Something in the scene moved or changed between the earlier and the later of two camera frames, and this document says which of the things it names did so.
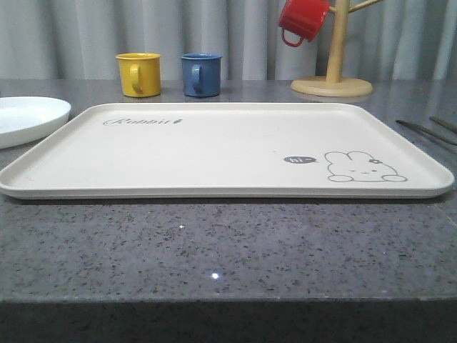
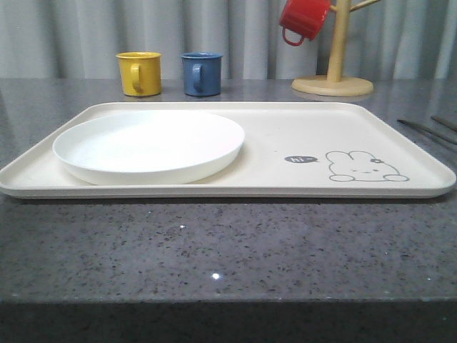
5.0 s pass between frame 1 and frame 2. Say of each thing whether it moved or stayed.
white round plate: moved
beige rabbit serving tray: stayed
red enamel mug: stayed
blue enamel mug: stayed
